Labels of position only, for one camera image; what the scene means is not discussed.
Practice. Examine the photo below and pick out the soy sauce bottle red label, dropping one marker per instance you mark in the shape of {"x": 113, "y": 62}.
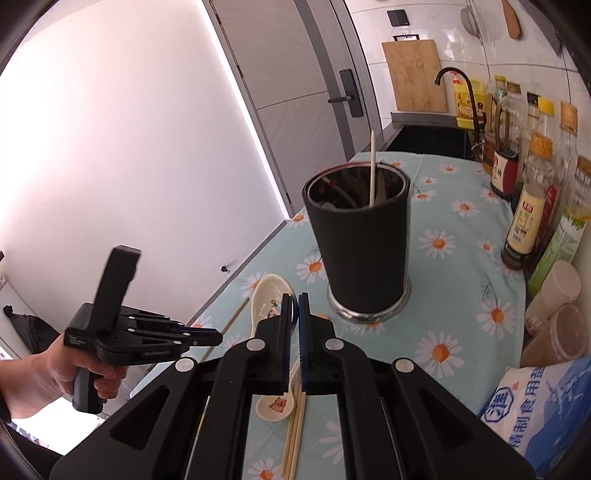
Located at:
{"x": 509, "y": 124}

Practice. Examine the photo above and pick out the black door handle lock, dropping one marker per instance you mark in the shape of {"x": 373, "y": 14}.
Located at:
{"x": 352, "y": 96}

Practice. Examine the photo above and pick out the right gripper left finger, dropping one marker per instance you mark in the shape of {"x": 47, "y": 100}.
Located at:
{"x": 273, "y": 364}

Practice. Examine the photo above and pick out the small black wall switch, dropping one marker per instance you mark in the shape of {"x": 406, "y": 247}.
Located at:
{"x": 398, "y": 18}

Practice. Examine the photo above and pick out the dark vinegar bottle cream label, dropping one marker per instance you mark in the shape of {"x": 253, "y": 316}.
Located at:
{"x": 538, "y": 178}

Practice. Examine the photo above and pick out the yellow oil jug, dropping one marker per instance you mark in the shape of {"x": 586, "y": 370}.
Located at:
{"x": 464, "y": 102}

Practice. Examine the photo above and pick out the wooden spatula on wall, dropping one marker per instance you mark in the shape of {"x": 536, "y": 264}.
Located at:
{"x": 512, "y": 21}

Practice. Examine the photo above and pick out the grey door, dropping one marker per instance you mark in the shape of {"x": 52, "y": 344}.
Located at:
{"x": 286, "y": 57}

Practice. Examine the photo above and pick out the left forearm black sleeve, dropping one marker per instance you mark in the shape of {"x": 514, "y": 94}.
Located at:
{"x": 22, "y": 458}

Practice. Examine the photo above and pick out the black cap bottle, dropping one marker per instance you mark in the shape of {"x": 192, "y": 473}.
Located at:
{"x": 530, "y": 125}

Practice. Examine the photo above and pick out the green label bottle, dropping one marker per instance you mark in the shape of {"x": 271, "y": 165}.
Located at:
{"x": 569, "y": 232}

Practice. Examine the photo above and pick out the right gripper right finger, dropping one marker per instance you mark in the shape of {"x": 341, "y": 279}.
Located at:
{"x": 317, "y": 366}

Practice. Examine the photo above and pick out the bamboo cutting board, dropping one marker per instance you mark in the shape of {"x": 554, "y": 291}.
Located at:
{"x": 413, "y": 67}

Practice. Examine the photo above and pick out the white blue salt bag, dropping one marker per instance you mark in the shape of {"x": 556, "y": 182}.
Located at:
{"x": 539, "y": 411}

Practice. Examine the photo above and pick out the clear bottle gold cap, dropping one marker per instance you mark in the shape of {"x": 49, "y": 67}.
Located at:
{"x": 566, "y": 156}

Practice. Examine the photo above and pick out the white lid spice jar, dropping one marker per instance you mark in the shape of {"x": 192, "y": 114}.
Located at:
{"x": 561, "y": 286}

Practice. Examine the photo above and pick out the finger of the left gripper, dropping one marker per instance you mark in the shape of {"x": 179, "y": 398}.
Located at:
{"x": 176, "y": 325}
{"x": 202, "y": 337}

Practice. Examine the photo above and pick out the daisy-patterned blue tablecloth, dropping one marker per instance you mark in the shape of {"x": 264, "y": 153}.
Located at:
{"x": 463, "y": 323}

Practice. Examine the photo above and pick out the white ceramic spoon green print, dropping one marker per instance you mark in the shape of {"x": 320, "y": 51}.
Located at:
{"x": 267, "y": 299}

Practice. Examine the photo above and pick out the metal mesh strainer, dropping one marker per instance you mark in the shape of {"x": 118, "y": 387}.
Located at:
{"x": 469, "y": 21}

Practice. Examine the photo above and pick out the glass oil bottle handle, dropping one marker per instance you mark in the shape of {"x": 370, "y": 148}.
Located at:
{"x": 496, "y": 89}

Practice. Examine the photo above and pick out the clear bottle yellow cap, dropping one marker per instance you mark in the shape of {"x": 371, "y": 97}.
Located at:
{"x": 545, "y": 120}

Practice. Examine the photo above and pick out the black utensil holder cup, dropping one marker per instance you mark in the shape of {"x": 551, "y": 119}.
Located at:
{"x": 365, "y": 250}

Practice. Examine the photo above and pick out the white ceramic spoon bear print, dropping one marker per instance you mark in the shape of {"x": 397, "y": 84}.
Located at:
{"x": 276, "y": 408}

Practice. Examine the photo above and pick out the black sink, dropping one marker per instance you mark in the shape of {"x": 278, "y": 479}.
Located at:
{"x": 427, "y": 133}

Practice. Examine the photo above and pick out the black kitchen faucet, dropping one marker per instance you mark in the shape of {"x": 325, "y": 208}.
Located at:
{"x": 476, "y": 135}

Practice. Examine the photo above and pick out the person's left hand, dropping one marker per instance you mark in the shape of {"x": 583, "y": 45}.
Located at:
{"x": 30, "y": 384}

